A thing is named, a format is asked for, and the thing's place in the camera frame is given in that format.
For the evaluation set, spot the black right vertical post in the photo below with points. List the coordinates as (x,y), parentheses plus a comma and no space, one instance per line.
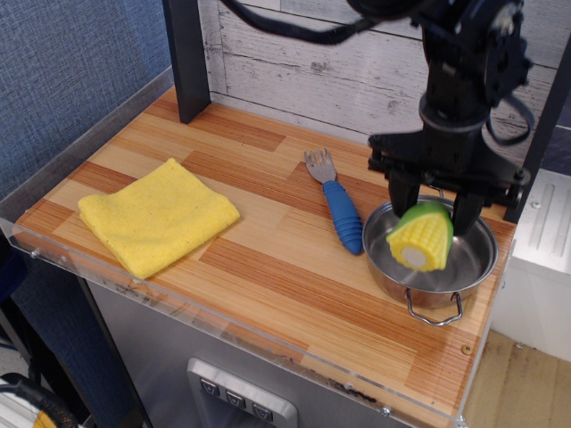
(544,130)

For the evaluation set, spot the blue handled fork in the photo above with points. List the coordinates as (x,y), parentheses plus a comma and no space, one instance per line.
(345,217)

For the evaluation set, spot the stainless steel pot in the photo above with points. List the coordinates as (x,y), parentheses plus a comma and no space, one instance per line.
(472,258)

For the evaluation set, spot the yellow green toy corn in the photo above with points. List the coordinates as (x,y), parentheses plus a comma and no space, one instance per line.
(422,238)

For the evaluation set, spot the yellow folded cloth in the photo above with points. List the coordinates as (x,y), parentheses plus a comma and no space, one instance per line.
(158,219)

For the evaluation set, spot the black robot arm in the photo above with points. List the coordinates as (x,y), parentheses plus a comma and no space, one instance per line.
(476,60)

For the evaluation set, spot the silver button control panel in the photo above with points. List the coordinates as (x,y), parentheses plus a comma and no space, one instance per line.
(236,397)

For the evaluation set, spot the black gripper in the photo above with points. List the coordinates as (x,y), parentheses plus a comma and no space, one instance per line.
(452,159)

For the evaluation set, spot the white appliance at right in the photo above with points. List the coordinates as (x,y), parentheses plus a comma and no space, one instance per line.
(533,303)

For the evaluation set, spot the clear acrylic table guard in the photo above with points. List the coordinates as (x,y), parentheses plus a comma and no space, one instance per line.
(275,304)

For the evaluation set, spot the black vertical post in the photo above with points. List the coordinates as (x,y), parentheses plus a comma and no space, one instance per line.
(184,31)
(544,130)

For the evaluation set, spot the black left vertical post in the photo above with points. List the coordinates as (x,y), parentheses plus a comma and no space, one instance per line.
(184,31)

